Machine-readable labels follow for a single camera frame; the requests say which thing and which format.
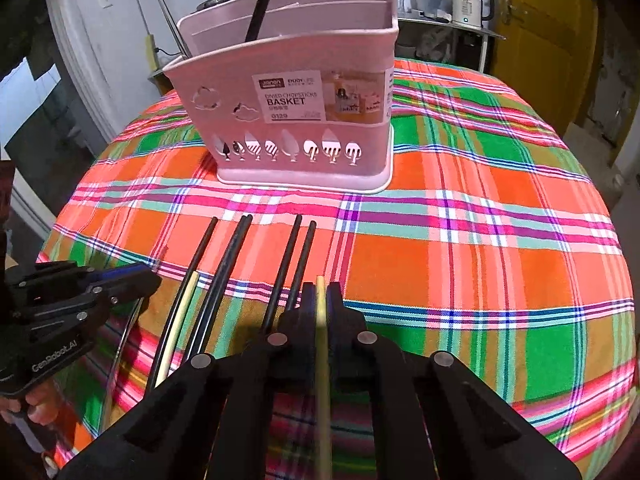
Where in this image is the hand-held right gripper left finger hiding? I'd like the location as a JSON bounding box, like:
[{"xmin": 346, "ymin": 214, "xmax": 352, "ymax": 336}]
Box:
[{"xmin": 57, "ymin": 282, "xmax": 319, "ymax": 480}]

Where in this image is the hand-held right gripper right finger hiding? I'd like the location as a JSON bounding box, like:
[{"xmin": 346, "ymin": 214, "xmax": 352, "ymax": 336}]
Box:
[{"xmin": 327, "ymin": 282, "xmax": 583, "ymax": 480}]

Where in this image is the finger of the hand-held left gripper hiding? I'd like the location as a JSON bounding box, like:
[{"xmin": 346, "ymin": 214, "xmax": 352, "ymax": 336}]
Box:
[
  {"xmin": 92, "ymin": 273, "xmax": 164, "ymax": 307},
  {"xmin": 90, "ymin": 265, "xmax": 160, "ymax": 291}
]

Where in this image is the beige chopstick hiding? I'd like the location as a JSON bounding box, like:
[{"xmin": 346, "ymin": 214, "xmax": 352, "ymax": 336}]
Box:
[
  {"xmin": 152, "ymin": 272, "xmax": 201, "ymax": 391},
  {"xmin": 314, "ymin": 275, "xmax": 333, "ymax": 480}
]

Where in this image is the pink chopstick basket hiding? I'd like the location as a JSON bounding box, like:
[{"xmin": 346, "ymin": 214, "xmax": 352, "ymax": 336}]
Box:
[{"xmin": 164, "ymin": 0, "xmax": 401, "ymax": 196}]

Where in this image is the person's left hand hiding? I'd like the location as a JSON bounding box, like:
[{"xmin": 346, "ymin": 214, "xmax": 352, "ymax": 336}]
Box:
[{"xmin": 0, "ymin": 386, "xmax": 58, "ymax": 468}]

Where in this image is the plaid tablecloth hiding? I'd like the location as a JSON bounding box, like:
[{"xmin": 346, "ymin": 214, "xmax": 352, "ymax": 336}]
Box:
[{"xmin": 37, "ymin": 57, "xmax": 638, "ymax": 480}]

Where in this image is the white framed glass door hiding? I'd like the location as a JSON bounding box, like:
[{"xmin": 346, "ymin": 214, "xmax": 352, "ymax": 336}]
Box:
[{"xmin": 0, "ymin": 55, "xmax": 101, "ymax": 221}]

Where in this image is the steel counter table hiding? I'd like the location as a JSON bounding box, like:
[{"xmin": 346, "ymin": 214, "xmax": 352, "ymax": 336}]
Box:
[{"xmin": 397, "ymin": 12, "xmax": 507, "ymax": 73}]

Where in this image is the white plastic container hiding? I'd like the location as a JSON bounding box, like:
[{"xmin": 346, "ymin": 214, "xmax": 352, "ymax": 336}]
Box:
[{"xmin": 410, "ymin": 0, "xmax": 453, "ymax": 23}]

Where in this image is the white electric kettle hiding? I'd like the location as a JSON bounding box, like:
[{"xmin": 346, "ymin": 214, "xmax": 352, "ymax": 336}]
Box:
[{"xmin": 451, "ymin": 0, "xmax": 496, "ymax": 28}]

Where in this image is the yellow wooden door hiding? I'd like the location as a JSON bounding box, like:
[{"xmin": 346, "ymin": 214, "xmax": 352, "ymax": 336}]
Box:
[{"xmin": 487, "ymin": 0, "xmax": 599, "ymax": 136}]

